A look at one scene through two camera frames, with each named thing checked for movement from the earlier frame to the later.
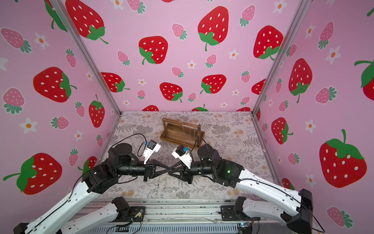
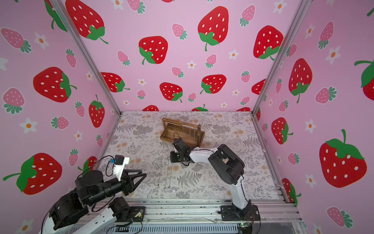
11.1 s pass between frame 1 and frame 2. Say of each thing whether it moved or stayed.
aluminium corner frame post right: stayed
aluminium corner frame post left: stayed
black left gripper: moved
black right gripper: moved
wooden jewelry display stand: stayed
